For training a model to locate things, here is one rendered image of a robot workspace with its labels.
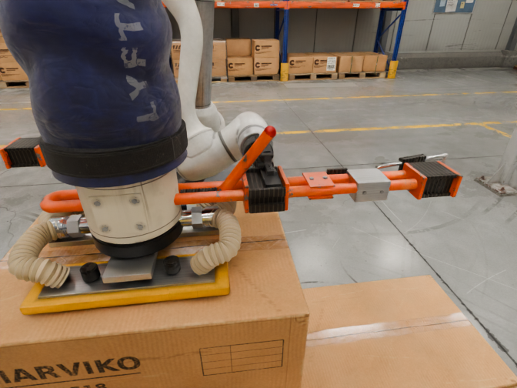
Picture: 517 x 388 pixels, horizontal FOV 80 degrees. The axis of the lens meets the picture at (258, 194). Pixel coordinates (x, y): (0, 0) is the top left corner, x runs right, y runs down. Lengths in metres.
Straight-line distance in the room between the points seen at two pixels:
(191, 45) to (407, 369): 1.06
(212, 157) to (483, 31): 11.20
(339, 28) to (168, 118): 9.13
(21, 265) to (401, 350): 0.95
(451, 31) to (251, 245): 10.70
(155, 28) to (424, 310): 1.09
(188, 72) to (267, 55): 6.86
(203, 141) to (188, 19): 0.33
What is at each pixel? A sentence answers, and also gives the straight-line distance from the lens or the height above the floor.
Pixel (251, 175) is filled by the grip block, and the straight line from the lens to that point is 0.62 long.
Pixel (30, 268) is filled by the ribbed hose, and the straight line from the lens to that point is 0.63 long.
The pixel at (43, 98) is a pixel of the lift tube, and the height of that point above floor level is 1.29.
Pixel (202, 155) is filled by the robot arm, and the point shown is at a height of 1.04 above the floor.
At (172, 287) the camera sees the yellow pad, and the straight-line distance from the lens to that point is 0.58.
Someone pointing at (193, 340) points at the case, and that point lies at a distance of 0.59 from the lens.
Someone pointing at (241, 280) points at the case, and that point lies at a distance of 0.61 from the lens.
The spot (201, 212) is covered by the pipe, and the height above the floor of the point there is 1.04.
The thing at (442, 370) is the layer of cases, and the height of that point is 0.54.
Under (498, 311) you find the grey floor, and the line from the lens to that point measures 2.20.
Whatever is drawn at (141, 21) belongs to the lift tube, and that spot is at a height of 1.37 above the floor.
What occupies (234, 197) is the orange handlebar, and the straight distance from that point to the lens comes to 0.58.
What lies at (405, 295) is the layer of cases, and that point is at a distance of 1.23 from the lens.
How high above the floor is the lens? 1.38
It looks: 30 degrees down
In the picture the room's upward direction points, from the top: straight up
